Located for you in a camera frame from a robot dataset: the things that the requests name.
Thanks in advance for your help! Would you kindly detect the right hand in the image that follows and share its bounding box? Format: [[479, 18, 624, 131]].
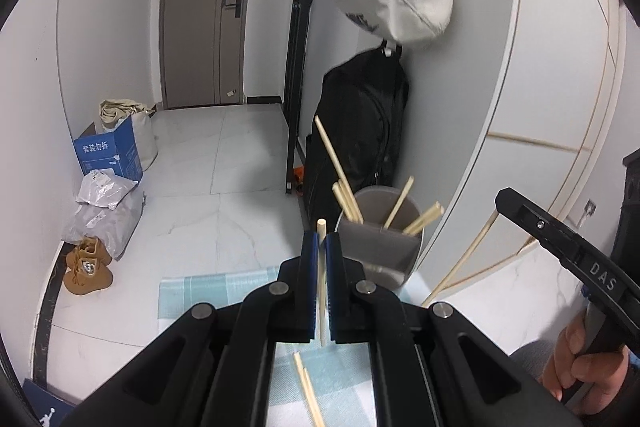
[[539, 312, 629, 415]]

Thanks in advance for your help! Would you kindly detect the white utensil holder cup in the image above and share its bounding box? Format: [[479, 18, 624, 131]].
[[335, 185, 423, 291]]

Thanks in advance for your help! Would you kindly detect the teal plaid tablecloth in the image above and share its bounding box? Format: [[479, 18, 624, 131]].
[[156, 265, 432, 427]]

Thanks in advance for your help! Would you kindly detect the orange object on floor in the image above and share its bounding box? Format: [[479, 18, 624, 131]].
[[292, 166, 305, 196]]

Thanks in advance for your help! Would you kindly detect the black backpack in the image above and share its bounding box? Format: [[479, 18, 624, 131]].
[[303, 42, 409, 227]]

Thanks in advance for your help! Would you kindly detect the grey plastic parcel bag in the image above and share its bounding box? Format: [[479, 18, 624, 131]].
[[62, 190, 145, 260]]

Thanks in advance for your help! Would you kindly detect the tan suede boot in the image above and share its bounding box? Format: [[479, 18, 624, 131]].
[[63, 256, 113, 296], [65, 237, 113, 269]]

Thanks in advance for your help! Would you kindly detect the white plastic parcel bag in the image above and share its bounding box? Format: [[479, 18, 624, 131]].
[[76, 169, 138, 210]]

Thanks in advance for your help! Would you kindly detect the blue cardboard box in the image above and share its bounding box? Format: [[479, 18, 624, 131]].
[[74, 117, 143, 182]]

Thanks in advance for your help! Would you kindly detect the beige canvas bag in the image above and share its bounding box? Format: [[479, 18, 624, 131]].
[[99, 98, 158, 171]]

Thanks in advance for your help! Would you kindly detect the blue jordan shoe box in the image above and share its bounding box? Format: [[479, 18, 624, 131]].
[[23, 378, 75, 427]]

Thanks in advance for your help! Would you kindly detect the grey entrance door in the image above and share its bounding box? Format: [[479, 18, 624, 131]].
[[160, 0, 246, 109]]

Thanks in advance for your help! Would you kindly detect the black metal rack frame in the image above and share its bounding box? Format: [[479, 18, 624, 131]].
[[283, 0, 312, 194]]

